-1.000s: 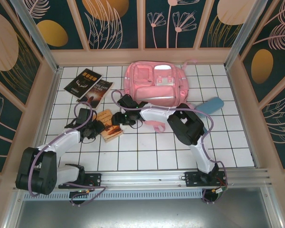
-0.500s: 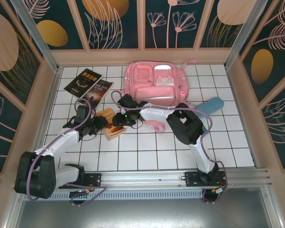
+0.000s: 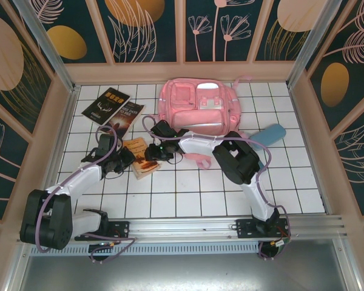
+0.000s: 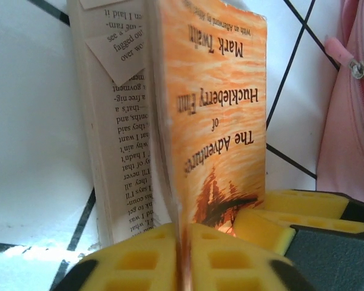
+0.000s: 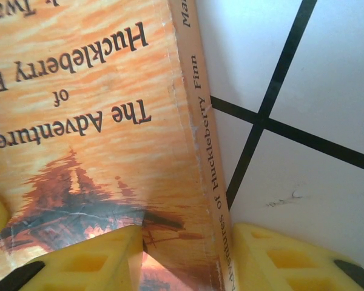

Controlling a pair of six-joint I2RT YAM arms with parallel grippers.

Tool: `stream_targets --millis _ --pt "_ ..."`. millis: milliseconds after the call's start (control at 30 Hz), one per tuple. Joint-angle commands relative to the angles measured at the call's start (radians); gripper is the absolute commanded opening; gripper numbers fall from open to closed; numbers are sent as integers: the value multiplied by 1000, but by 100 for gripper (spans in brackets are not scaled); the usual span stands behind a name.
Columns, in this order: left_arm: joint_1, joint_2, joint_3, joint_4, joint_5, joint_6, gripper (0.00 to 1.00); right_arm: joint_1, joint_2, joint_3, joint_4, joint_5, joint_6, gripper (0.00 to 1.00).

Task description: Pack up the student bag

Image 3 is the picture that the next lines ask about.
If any orange paperback book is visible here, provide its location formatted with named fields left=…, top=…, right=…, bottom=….
left=123, top=138, right=161, bottom=181

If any dark book Three Days title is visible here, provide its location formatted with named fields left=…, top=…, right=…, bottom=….
left=104, top=102, right=146, bottom=140

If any pink school backpack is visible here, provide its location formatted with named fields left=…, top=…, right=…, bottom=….
left=157, top=74, right=252, bottom=170

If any black book with antler cover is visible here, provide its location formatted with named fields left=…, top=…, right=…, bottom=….
left=81, top=87, right=131, bottom=125

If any light blue pencil case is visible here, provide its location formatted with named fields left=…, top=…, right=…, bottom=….
left=248, top=123, right=287, bottom=152

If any grey metal panel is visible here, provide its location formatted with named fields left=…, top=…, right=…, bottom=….
left=18, top=253, right=363, bottom=291

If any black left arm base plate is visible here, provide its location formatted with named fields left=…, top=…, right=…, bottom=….
left=75, top=220, right=131, bottom=242

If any aluminium mounting rail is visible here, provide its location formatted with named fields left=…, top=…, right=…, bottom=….
left=16, top=215, right=349, bottom=244

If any slotted grey cable duct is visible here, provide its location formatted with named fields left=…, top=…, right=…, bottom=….
left=29, top=244, right=261, bottom=256

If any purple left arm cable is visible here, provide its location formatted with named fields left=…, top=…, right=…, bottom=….
left=35, top=125, right=137, bottom=263

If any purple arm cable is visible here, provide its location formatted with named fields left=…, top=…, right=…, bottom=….
left=141, top=115, right=292, bottom=261
left=35, top=125, right=137, bottom=263

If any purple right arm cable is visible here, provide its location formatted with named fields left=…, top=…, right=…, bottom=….
left=141, top=115, right=292, bottom=261

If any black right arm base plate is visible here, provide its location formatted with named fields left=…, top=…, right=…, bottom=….
left=235, top=218, right=292, bottom=240

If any aluminium frame post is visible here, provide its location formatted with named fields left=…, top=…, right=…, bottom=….
left=286, top=0, right=342, bottom=89
left=12, top=0, right=80, bottom=93

